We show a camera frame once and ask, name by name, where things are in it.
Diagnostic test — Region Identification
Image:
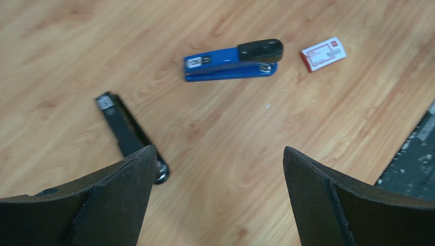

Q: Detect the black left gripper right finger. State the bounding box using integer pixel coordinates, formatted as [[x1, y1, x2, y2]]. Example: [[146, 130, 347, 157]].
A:
[[283, 146, 434, 245]]

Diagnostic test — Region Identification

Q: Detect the blue stapler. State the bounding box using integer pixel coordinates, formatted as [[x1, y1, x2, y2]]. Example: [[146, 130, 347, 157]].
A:
[[184, 38, 284, 82]]

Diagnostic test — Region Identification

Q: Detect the white red staple box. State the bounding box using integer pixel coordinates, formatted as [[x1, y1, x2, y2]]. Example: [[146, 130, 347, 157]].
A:
[[300, 37, 347, 73]]

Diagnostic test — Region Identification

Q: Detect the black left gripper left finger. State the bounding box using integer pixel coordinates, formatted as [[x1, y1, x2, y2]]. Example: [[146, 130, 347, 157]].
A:
[[1, 146, 157, 245]]

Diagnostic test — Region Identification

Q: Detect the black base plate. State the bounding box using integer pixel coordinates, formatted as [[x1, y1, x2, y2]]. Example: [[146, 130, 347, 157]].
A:
[[375, 104, 434, 201]]

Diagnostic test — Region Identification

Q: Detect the black stapler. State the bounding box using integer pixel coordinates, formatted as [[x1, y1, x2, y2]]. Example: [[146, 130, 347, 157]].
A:
[[94, 91, 170, 185]]

